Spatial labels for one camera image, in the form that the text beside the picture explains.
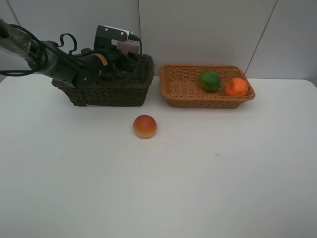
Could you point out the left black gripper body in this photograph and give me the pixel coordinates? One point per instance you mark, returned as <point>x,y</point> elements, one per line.
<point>113,67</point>

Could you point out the red yellow peach fruit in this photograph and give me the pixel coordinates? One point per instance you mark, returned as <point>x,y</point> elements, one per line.
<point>145,127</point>

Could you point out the dark brown wicker basket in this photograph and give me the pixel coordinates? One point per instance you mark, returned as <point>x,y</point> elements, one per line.
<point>128,94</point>

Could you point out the green mango fruit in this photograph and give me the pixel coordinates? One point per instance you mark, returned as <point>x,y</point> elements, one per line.
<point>210,81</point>

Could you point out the translucent purple plastic cup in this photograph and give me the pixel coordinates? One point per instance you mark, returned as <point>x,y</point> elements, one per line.
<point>128,49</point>

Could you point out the orange tangerine fruit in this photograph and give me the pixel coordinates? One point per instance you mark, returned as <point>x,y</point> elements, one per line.
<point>236,87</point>

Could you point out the light orange wicker basket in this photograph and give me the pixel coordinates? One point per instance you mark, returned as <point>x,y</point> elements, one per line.
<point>180,86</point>

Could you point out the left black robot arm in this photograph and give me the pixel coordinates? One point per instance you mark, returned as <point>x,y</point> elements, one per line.
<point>44,57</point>

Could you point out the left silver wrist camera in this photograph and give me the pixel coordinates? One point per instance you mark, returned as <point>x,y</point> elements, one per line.
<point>105,34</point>

